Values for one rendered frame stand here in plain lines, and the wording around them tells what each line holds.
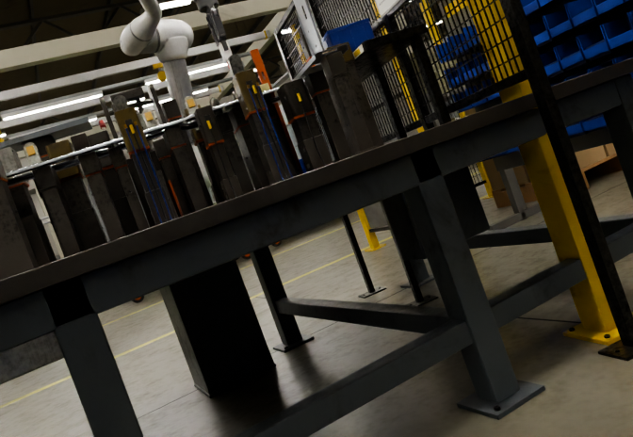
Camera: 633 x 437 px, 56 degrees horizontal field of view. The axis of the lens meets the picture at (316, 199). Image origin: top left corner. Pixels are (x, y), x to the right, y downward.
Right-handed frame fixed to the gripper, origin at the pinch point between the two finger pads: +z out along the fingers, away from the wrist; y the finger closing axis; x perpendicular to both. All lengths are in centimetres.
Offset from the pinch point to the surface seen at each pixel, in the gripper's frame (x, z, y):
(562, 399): 28, 124, 80
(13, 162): -76, 15, 2
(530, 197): 222, 113, -186
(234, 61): -6.0, 12.8, 31.9
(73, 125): -57, 6, -13
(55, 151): -64, 16, 2
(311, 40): 26.6, 7.8, 12.8
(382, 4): 54, 4, 17
